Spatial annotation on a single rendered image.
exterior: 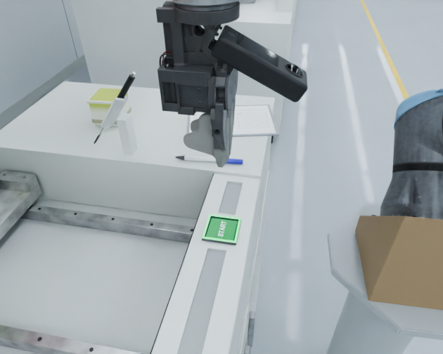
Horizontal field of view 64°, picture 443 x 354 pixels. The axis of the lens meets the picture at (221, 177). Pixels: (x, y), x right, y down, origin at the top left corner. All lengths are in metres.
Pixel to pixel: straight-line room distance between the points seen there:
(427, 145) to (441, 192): 0.08
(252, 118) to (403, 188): 0.38
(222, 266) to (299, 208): 1.54
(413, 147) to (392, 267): 0.22
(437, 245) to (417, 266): 0.05
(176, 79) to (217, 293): 0.29
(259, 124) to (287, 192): 1.33
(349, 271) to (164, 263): 0.36
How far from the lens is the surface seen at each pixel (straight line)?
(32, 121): 1.00
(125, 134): 0.76
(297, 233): 1.93
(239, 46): 0.41
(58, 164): 0.86
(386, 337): 0.91
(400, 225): 0.59
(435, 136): 0.71
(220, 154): 0.47
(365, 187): 2.32
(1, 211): 0.88
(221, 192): 0.67
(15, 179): 0.91
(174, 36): 0.42
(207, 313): 0.51
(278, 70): 0.41
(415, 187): 0.70
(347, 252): 0.79
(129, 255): 0.77
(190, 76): 0.41
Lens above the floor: 1.40
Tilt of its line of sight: 38 degrees down
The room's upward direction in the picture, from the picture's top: 1 degrees counter-clockwise
